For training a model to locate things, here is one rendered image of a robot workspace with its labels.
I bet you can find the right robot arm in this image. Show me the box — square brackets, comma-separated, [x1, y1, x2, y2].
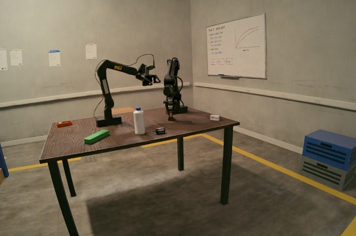
[96, 60, 146, 122]

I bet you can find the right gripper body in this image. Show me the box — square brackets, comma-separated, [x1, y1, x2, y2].
[140, 66, 154, 82]

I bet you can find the orange rectangular block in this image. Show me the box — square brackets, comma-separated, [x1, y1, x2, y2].
[57, 120, 72, 127]

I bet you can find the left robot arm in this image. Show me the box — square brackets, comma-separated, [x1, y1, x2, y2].
[163, 59, 188, 110]

